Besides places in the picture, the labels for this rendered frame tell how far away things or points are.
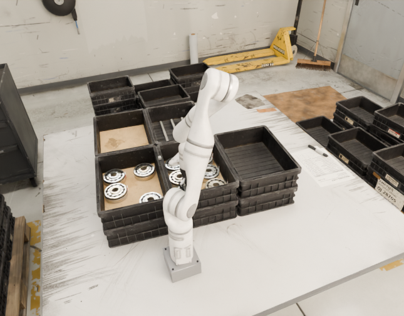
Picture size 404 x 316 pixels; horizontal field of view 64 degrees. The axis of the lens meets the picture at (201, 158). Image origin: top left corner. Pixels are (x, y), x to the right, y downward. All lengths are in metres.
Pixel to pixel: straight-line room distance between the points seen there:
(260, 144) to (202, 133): 0.83
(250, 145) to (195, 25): 3.33
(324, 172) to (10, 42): 3.91
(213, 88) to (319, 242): 0.87
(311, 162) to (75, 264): 1.32
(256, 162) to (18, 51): 3.65
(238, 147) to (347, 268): 0.79
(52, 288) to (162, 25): 3.89
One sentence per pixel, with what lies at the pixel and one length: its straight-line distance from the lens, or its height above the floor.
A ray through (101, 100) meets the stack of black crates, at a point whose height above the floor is 0.53.
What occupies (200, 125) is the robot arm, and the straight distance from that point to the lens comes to 1.02.
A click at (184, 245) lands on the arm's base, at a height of 0.88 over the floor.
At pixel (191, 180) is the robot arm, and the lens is 1.06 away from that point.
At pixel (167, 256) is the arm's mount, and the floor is 0.77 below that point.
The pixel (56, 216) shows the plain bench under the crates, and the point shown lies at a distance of 1.75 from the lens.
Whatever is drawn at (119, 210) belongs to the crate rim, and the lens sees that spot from 1.35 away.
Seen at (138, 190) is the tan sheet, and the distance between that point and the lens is 1.55.
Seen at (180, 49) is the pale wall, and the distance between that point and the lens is 4.95.
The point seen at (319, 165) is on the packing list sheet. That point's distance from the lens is 1.94.
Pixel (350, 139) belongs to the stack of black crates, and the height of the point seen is 0.39.
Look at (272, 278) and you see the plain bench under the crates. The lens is 1.39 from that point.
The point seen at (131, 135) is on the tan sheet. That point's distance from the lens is 1.94.
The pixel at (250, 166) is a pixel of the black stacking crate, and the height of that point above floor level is 0.83.
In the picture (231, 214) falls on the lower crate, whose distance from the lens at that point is 1.54.
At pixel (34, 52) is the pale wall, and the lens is 4.72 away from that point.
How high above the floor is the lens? 1.86
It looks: 37 degrees down
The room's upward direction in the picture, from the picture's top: 2 degrees counter-clockwise
